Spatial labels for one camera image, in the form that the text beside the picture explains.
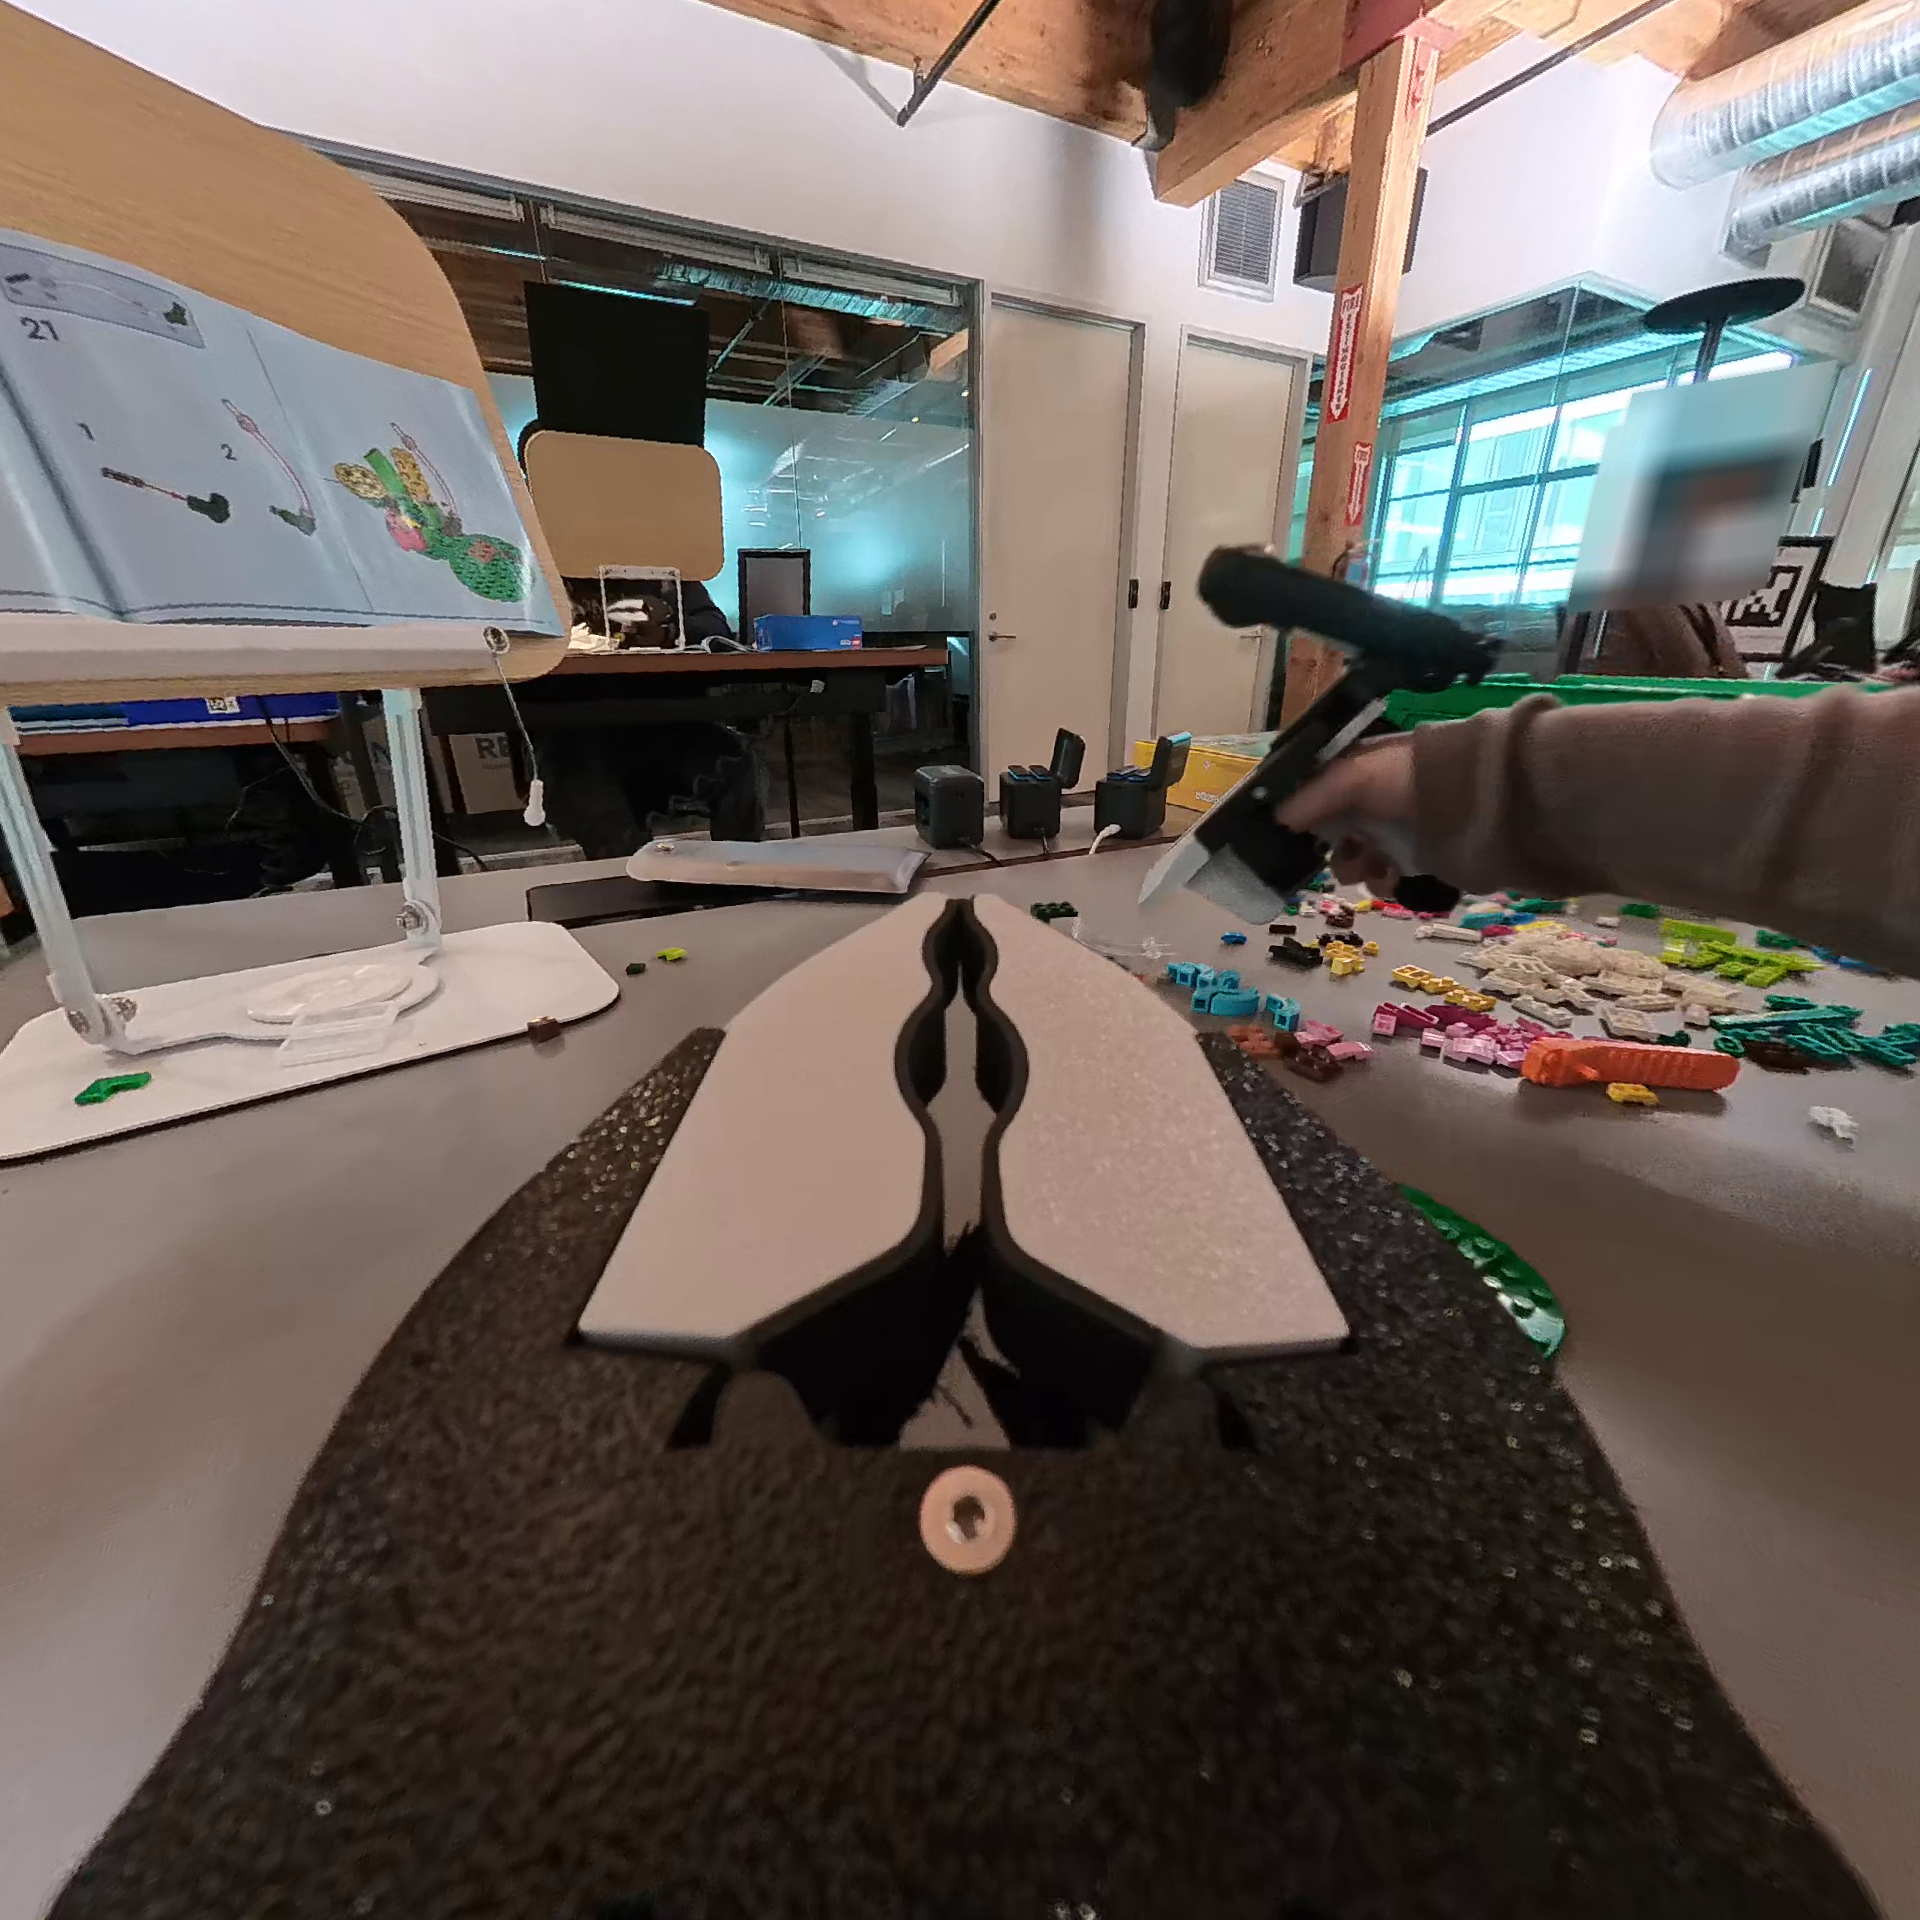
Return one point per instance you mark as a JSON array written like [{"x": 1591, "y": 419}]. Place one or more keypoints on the black panel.
[{"x": 614, "y": 361}]

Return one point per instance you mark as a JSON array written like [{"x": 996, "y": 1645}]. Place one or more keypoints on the white door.
[
  {"x": 1230, "y": 451},
  {"x": 1065, "y": 525}
]

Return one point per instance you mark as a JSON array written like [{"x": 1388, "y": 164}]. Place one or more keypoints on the yellow lego box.
[{"x": 1171, "y": 781}]

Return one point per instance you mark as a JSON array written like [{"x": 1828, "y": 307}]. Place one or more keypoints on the person's right forearm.
[{"x": 1680, "y": 810}]

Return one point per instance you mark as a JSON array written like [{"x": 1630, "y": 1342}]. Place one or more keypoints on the wooden office desk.
[{"x": 884, "y": 657}]

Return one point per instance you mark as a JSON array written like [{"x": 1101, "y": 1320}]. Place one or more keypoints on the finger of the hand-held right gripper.
[{"x": 1185, "y": 871}]

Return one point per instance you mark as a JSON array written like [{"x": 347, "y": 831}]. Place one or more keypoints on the black wall speaker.
[{"x": 1359, "y": 224}]

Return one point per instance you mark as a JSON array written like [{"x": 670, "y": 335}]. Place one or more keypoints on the cardboard box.
[{"x": 476, "y": 768}]

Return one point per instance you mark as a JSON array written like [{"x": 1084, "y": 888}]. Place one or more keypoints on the instruction booklet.
[{"x": 225, "y": 494}]

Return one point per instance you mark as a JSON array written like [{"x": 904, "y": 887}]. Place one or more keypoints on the orange brick separator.
[{"x": 1635, "y": 1065}]

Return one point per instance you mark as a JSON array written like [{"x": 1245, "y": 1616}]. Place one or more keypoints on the black white tag board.
[{"x": 1784, "y": 600}]

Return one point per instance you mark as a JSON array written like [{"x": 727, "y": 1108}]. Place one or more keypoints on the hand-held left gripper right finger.
[{"x": 1154, "y": 1154}]

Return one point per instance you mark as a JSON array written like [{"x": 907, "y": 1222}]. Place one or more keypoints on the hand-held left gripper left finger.
[{"x": 781, "y": 1140}]

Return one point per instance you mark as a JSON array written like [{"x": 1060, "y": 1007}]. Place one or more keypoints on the silver air duct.
[{"x": 1800, "y": 104}]

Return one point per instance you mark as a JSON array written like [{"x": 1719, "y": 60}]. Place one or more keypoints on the green lego baseplate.
[{"x": 1514, "y": 1290}]

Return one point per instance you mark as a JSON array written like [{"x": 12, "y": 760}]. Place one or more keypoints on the wooden post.
[{"x": 1372, "y": 374}]

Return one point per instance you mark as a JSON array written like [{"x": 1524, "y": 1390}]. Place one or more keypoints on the grey desk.
[{"x": 300, "y": 1275}]

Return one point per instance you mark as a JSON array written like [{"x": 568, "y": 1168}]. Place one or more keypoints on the grey pouch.
[{"x": 781, "y": 867}]

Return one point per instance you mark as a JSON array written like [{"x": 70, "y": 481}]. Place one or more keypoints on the pile of lego bricks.
[{"x": 1574, "y": 974}]

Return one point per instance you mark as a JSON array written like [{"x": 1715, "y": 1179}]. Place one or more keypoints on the wall vent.
[{"x": 1245, "y": 233}]

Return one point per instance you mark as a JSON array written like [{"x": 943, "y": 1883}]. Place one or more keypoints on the black floor lamp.
[{"x": 1725, "y": 301}]

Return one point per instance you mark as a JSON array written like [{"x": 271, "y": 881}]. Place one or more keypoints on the short red sign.
[{"x": 1359, "y": 483}]

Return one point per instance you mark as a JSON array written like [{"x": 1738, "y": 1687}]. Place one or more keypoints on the blue box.
[{"x": 810, "y": 632}]

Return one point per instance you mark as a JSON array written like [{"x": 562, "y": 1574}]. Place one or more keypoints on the green plastic bin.
[{"x": 1514, "y": 699}]

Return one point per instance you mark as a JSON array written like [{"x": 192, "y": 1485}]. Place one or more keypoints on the black cube charger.
[{"x": 948, "y": 806}]

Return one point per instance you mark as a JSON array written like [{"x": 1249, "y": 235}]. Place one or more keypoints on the small green lego piece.
[{"x": 113, "y": 1089}]

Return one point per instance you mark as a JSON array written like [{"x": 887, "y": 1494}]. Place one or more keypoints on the small black monitor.
[{"x": 772, "y": 584}]

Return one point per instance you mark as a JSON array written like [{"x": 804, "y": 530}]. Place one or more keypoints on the person's right hand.
[{"x": 1359, "y": 810}]

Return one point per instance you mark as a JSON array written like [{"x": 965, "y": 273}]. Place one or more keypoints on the long red sign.
[{"x": 1344, "y": 353}]

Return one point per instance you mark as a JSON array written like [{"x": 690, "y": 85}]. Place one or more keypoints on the large glass window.
[{"x": 1485, "y": 481}]

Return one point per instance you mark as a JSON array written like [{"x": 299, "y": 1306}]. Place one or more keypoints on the transparent lego piece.
[{"x": 1124, "y": 949}]

